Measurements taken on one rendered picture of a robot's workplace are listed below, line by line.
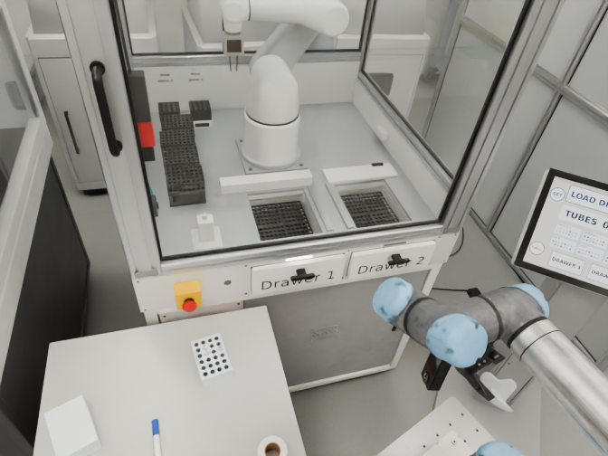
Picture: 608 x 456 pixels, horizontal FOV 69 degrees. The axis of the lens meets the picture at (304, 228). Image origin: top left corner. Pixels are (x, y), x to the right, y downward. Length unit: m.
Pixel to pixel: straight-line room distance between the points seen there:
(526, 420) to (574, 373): 1.62
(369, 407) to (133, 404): 1.17
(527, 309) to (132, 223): 0.86
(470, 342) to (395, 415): 1.48
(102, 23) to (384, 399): 1.83
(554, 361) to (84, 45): 0.90
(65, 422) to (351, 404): 1.26
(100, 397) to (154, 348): 0.18
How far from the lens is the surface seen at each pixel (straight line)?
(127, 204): 1.09
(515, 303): 0.77
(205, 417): 1.24
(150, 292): 1.32
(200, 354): 1.29
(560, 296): 1.72
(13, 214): 1.57
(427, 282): 1.69
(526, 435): 2.31
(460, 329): 0.68
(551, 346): 0.75
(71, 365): 1.39
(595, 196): 1.54
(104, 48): 0.91
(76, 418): 1.25
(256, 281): 1.32
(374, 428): 2.11
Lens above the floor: 1.89
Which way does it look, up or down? 43 degrees down
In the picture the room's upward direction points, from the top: 7 degrees clockwise
